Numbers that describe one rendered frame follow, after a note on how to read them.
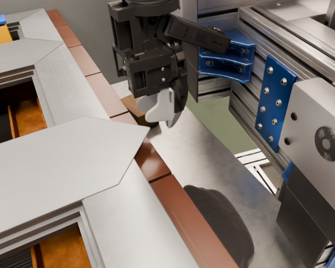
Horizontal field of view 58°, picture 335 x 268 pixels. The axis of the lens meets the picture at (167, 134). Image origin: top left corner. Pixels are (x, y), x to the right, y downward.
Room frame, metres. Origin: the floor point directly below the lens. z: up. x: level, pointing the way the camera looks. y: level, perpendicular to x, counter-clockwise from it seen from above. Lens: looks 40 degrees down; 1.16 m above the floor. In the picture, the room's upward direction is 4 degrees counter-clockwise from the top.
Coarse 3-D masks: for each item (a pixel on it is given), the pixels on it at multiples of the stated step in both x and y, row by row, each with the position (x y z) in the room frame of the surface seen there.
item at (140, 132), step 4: (128, 124) 0.40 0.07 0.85; (132, 124) 0.40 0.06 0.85; (132, 128) 0.39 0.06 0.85; (136, 128) 0.39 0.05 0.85; (140, 128) 0.39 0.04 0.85; (144, 128) 0.39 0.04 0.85; (148, 128) 0.39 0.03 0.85; (136, 132) 0.38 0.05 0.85; (140, 132) 0.38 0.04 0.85; (144, 132) 0.38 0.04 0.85; (136, 136) 0.37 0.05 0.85; (140, 136) 0.37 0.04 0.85; (144, 136) 0.37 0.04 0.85; (140, 140) 0.36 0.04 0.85; (140, 144) 0.35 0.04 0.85
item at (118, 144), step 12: (96, 120) 0.42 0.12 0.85; (108, 120) 0.42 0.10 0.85; (96, 132) 0.39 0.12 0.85; (108, 132) 0.38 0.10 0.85; (120, 132) 0.38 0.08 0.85; (132, 132) 0.38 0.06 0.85; (108, 144) 0.36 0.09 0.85; (120, 144) 0.35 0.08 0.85; (132, 144) 0.35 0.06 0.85; (108, 156) 0.33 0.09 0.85; (120, 156) 0.33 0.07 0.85; (132, 156) 0.32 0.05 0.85; (120, 168) 0.30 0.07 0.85; (120, 180) 0.28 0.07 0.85
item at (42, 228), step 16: (16, 32) 0.94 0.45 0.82; (0, 80) 0.62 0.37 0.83; (16, 80) 0.62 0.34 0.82; (48, 112) 0.47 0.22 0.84; (64, 208) 0.24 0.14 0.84; (80, 208) 0.24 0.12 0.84; (32, 224) 0.22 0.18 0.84; (48, 224) 0.22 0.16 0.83; (64, 224) 0.23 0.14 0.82; (80, 224) 0.23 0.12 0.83; (0, 240) 0.21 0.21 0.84; (16, 240) 0.21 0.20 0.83; (32, 240) 0.21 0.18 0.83; (0, 256) 0.19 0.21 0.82; (96, 256) 0.18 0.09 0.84
